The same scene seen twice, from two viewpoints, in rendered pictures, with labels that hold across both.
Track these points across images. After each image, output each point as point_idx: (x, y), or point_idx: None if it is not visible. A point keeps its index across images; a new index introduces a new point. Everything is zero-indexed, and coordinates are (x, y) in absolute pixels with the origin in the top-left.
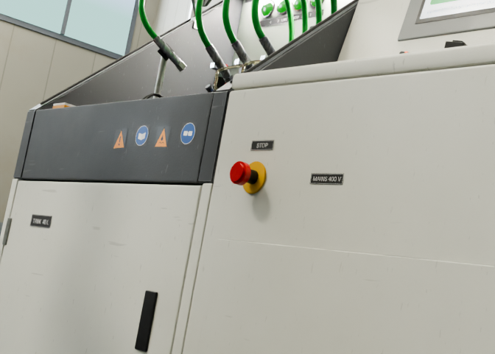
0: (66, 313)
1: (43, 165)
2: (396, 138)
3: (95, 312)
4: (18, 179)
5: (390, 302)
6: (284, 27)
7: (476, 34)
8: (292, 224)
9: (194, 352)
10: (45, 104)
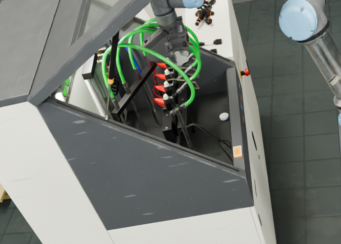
0: (259, 184)
1: (250, 176)
2: (234, 33)
3: (257, 166)
4: None
5: (243, 63)
6: (73, 90)
7: None
8: None
9: (252, 126)
10: (238, 168)
